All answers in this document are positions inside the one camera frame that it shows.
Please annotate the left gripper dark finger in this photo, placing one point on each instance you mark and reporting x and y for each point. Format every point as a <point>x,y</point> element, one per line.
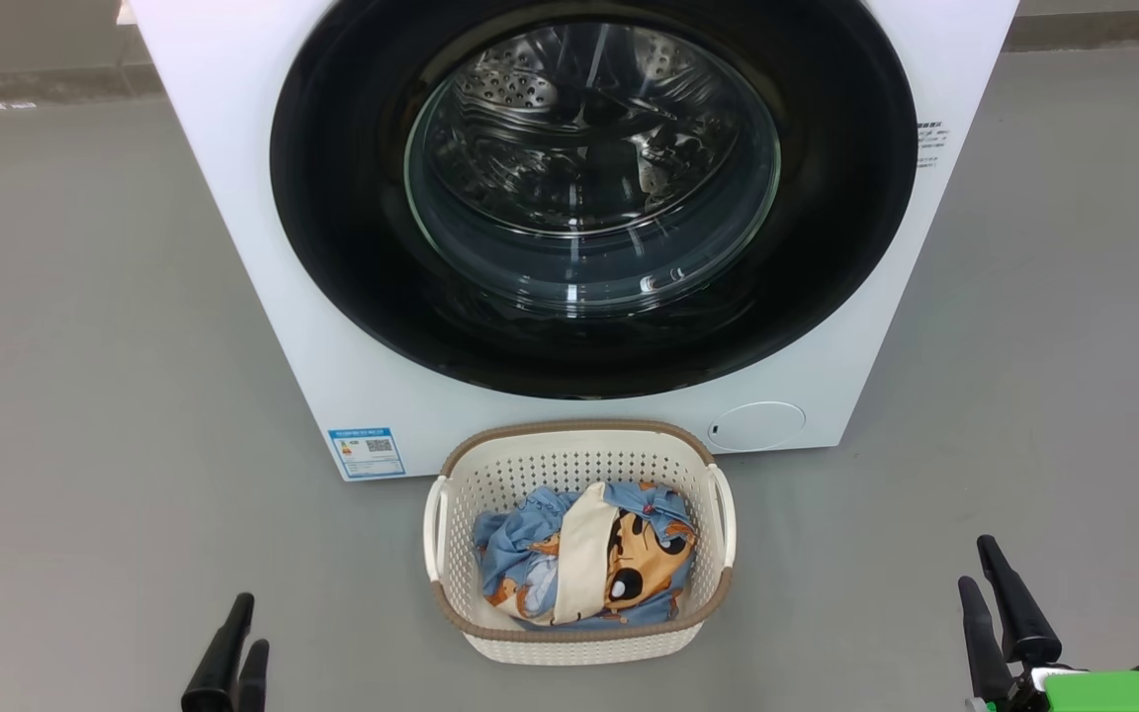
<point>254,682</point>
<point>219,672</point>

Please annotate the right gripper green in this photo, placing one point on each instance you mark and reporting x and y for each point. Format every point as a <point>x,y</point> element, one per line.
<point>1113,692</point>

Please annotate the blue cartoon print garment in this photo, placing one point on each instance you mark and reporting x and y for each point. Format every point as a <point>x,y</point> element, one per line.
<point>510,539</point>

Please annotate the cream plain garment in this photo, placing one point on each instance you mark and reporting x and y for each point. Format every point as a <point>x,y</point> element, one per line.
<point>581,554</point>

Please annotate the white front-load washing machine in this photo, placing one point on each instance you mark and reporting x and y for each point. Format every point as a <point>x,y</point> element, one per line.
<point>233,198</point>

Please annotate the stainless steel washing machine drum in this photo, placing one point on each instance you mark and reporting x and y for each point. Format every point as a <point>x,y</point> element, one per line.
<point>569,129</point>

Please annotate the blue energy label sticker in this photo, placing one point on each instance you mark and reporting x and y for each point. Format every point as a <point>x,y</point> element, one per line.
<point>367,453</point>

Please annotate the round white filter cover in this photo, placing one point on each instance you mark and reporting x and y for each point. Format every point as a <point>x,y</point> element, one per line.
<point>755,427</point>

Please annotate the cream perforated laundry basket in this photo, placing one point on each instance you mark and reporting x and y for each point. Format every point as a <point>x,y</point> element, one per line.
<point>569,460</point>

